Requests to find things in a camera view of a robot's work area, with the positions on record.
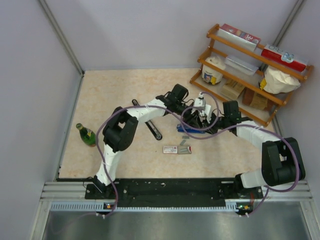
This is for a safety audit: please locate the blue black stapler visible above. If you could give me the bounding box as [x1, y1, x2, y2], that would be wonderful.
[176, 124, 206, 134]

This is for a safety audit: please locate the red white staple box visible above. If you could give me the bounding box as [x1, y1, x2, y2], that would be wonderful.
[162, 145, 192, 155]

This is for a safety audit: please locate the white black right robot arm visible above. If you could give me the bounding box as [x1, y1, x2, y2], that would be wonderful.
[204, 101, 306, 198]

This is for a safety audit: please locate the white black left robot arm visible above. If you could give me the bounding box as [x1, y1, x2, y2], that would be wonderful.
[93, 84, 204, 199]

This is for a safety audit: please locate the brown paper package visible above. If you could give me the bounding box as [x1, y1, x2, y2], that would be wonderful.
[242, 88, 274, 111]

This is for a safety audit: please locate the white jar yellow label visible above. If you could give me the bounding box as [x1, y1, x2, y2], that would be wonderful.
[201, 56, 226, 85]

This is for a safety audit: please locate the wooden three-tier rack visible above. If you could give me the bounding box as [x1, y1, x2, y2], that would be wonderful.
[189, 23, 315, 127]

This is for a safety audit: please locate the clear plastic tray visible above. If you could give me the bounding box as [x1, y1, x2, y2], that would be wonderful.
[224, 55, 259, 76]

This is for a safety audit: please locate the white paper bag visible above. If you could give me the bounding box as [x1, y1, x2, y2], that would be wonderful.
[259, 66, 301, 95]

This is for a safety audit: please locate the red white foil box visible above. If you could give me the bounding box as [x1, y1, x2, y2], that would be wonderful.
[216, 24, 261, 52]

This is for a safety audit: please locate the red cling wrap box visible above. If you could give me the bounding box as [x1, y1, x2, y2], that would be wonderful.
[261, 44, 309, 73]

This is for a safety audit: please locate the green glass bottle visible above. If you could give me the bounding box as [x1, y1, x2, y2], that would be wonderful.
[75, 123, 96, 147]

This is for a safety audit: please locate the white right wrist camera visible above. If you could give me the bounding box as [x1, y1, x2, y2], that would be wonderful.
[200, 104, 212, 122]

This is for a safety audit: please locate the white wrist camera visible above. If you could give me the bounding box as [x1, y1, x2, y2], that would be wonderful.
[200, 104, 212, 122]
[192, 92, 206, 114]

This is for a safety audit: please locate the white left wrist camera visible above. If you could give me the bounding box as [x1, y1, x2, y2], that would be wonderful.
[192, 92, 206, 114]

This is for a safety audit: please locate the grey slotted cable duct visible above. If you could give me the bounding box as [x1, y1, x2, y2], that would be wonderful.
[50, 201, 252, 213]

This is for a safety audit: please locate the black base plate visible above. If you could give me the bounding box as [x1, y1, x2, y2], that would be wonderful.
[85, 178, 263, 207]

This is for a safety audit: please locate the aluminium rail frame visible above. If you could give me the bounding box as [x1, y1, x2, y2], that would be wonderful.
[40, 180, 313, 202]

